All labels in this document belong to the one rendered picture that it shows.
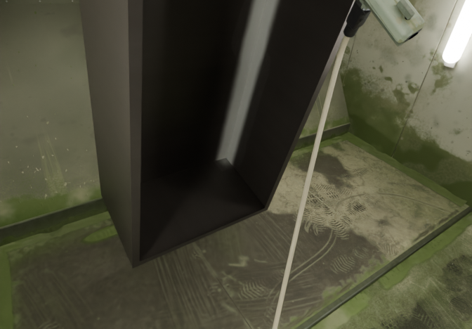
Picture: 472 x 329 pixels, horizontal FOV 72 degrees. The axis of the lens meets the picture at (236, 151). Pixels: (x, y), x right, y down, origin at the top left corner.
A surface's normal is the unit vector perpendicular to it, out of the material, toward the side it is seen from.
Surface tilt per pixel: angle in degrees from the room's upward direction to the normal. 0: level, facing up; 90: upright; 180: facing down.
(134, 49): 102
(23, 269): 0
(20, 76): 57
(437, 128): 90
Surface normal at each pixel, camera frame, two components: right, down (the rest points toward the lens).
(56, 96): 0.51, -0.04
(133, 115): 0.54, 0.65
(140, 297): 0.08, -0.84
